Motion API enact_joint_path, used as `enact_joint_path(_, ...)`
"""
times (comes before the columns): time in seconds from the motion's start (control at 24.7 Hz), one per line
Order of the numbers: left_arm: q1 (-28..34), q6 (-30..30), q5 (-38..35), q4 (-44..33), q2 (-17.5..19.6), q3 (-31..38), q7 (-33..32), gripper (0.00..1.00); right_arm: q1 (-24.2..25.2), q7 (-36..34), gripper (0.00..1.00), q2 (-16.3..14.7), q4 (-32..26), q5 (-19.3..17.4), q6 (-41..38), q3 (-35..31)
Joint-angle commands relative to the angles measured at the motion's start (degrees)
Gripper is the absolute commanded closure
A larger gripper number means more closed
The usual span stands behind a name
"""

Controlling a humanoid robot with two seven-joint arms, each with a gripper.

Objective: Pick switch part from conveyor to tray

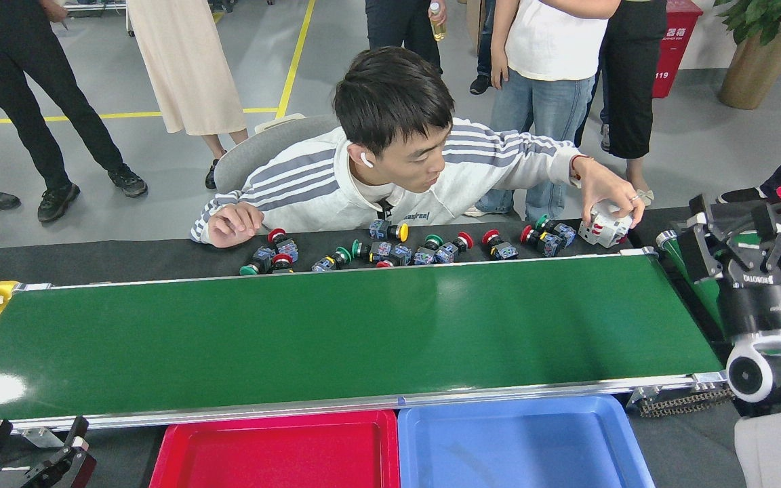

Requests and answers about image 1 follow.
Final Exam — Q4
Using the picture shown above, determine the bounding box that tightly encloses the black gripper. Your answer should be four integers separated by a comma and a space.
675, 195, 781, 338

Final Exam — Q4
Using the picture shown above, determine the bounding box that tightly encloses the white circuit breaker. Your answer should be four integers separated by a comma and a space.
578, 200, 633, 249

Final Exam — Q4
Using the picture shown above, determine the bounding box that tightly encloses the red plastic tray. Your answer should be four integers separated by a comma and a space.
150, 409, 401, 488

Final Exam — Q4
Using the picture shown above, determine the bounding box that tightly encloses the blue plastic tray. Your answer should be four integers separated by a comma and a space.
397, 396, 656, 488

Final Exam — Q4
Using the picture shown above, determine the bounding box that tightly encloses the person's left hand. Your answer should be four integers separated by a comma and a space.
572, 157, 646, 229

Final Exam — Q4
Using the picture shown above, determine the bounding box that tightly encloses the person's right hand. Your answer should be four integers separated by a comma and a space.
206, 202, 264, 248

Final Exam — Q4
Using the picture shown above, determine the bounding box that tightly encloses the potted green plant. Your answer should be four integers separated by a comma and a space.
715, 0, 781, 110

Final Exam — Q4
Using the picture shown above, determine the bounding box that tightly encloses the red fire extinguisher box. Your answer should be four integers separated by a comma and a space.
652, 0, 703, 99

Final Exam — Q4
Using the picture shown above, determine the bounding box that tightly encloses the grey chair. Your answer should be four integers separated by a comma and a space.
213, 114, 340, 194

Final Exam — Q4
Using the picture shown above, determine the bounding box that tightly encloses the seated person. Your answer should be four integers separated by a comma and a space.
191, 46, 646, 249

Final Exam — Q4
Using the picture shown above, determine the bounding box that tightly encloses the conveyor drive chain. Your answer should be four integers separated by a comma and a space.
638, 388, 737, 418

